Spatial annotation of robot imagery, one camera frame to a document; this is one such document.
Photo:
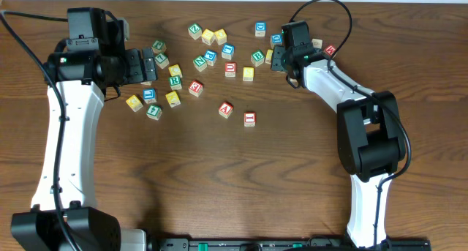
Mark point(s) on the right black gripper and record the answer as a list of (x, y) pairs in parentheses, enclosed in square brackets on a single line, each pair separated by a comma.
[(276, 64)]

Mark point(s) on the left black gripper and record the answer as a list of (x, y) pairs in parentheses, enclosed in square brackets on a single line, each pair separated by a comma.
[(136, 74)]

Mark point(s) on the red I block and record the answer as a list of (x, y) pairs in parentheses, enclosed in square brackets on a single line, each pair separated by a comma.
[(250, 119)]

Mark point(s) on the red A block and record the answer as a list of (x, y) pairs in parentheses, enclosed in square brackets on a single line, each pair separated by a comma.
[(225, 110)]

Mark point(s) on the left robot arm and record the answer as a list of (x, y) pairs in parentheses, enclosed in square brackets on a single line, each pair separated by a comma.
[(64, 213)]

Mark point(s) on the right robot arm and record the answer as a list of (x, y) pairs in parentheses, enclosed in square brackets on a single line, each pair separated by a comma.
[(370, 137)]

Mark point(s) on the yellow block beside B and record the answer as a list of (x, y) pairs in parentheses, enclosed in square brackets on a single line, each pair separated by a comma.
[(268, 56)]

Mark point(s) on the green B block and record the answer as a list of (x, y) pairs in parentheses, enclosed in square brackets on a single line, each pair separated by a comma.
[(257, 58)]

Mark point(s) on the green 7 block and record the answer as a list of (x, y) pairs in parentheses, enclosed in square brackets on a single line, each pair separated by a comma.
[(161, 60)]

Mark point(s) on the yellow S block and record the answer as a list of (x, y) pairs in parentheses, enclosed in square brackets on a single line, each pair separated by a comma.
[(248, 74)]

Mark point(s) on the blue L block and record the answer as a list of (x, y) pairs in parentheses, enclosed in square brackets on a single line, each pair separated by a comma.
[(149, 96)]

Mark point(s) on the yellow block above R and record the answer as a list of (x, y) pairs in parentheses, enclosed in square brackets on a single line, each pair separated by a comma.
[(175, 70)]

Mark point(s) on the yellow block lower left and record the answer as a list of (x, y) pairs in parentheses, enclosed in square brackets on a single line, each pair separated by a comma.
[(134, 103)]

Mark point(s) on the blue D block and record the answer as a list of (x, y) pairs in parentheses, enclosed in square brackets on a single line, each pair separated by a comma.
[(260, 29)]

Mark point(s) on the green R block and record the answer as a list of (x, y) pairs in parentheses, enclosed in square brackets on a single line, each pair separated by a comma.
[(175, 82)]

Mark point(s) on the red U block centre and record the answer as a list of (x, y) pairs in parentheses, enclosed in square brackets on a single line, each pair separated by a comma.
[(230, 69)]

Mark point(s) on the yellow block lower centre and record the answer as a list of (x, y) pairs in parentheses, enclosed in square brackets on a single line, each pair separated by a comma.
[(173, 99)]

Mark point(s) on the blue X block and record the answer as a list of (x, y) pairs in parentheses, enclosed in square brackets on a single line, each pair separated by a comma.
[(317, 43)]

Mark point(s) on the green 4 block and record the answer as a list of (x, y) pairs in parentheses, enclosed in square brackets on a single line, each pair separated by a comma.
[(154, 112)]

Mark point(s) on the blue T block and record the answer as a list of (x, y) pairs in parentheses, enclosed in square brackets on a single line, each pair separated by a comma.
[(228, 51)]

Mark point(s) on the red M block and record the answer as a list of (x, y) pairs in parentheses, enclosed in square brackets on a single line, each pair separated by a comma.
[(330, 50)]

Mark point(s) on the red E block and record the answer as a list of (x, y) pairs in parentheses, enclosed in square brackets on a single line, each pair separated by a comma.
[(196, 88)]

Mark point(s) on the green N block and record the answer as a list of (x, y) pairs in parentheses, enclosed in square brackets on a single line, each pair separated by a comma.
[(200, 63)]

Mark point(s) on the yellow block top right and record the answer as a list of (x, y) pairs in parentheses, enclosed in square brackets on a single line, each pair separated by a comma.
[(220, 36)]

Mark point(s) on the blue P block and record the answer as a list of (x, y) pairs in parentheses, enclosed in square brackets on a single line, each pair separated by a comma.
[(210, 57)]

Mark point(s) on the green Z block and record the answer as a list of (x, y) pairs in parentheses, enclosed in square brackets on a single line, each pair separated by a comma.
[(195, 31)]

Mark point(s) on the yellow block top left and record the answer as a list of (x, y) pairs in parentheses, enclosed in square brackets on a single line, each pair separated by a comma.
[(208, 37)]

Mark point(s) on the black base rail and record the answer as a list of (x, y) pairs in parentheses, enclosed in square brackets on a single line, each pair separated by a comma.
[(317, 243)]

